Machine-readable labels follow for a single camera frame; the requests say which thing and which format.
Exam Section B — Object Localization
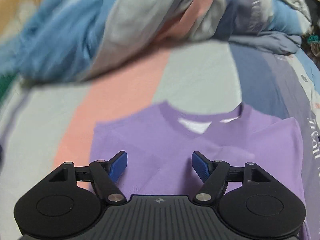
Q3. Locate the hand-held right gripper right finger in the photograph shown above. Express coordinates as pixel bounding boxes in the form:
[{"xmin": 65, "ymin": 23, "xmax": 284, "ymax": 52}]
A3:
[{"xmin": 191, "ymin": 151, "xmax": 272, "ymax": 203}]

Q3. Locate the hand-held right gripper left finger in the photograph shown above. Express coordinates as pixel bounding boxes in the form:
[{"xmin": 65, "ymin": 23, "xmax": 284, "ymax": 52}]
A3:
[{"xmin": 49, "ymin": 150, "xmax": 128, "ymax": 204}]

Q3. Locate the purple sweatshirt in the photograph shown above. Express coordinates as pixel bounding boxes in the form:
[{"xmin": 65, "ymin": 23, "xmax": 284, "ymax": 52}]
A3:
[{"xmin": 89, "ymin": 100, "xmax": 312, "ymax": 240}]

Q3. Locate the green cloth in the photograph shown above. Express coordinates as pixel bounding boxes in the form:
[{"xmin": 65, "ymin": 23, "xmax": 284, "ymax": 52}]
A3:
[{"xmin": 0, "ymin": 75, "xmax": 8, "ymax": 99}]

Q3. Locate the striped duvet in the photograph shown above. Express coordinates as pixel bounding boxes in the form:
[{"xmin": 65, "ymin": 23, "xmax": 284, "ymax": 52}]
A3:
[{"xmin": 0, "ymin": 0, "xmax": 313, "ymax": 87}]

